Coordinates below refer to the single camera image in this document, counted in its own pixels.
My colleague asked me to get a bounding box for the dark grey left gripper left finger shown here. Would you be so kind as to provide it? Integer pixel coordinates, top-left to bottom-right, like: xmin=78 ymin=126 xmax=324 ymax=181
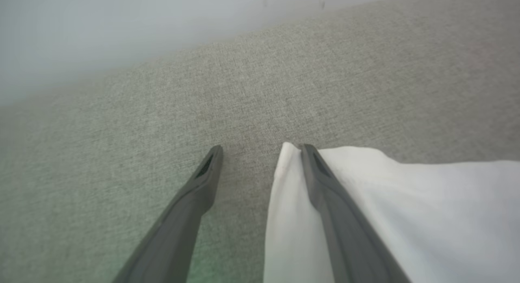
xmin=113 ymin=145 xmax=224 ymax=283

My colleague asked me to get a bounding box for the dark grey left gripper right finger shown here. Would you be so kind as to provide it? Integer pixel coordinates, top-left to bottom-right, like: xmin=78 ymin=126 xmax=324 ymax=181
xmin=300 ymin=144 xmax=411 ymax=283

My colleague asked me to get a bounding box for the red shirt with white sleeves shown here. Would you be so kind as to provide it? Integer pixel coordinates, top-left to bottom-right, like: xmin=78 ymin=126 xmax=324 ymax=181
xmin=263 ymin=141 xmax=520 ymax=283

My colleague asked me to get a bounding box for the grey fabric sofa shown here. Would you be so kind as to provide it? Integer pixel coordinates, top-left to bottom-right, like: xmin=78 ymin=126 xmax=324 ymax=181
xmin=0 ymin=0 xmax=520 ymax=283

